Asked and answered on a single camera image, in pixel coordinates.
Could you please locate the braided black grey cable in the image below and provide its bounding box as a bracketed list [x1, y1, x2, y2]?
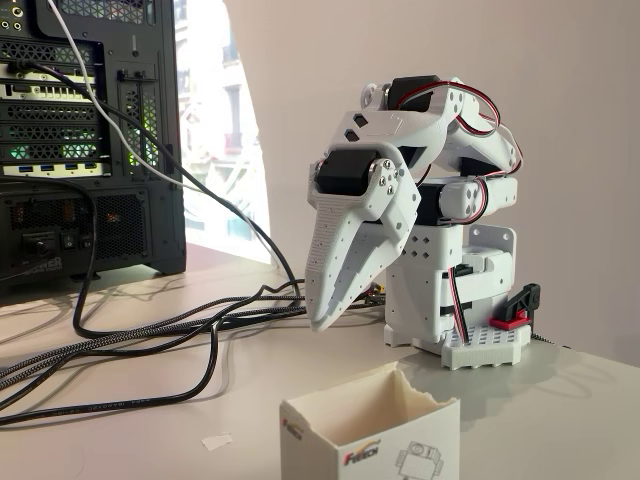
[0, 319, 221, 396]
[0, 305, 309, 381]

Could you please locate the thin black cable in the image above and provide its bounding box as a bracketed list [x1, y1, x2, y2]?
[4, 58, 307, 301]

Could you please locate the black computer tower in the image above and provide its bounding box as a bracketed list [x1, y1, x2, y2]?
[0, 0, 187, 301]

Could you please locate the white tape piece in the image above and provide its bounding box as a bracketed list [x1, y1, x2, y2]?
[201, 432, 234, 452]

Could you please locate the white five-joint robot arm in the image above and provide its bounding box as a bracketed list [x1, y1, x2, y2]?
[360, 74, 532, 372]

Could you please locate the black red table clamp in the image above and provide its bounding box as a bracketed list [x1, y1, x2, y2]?
[489, 282, 542, 329]

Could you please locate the thin white cable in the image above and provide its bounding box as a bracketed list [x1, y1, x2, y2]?
[46, 0, 275, 266]

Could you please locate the black cable with printing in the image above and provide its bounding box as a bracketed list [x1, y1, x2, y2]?
[0, 312, 222, 427]

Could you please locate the red black white servo wire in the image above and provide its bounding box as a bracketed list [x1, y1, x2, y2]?
[446, 267, 472, 346]
[399, 79, 525, 175]

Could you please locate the white Feetech cardboard box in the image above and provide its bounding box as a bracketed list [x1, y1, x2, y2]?
[278, 362, 461, 480]

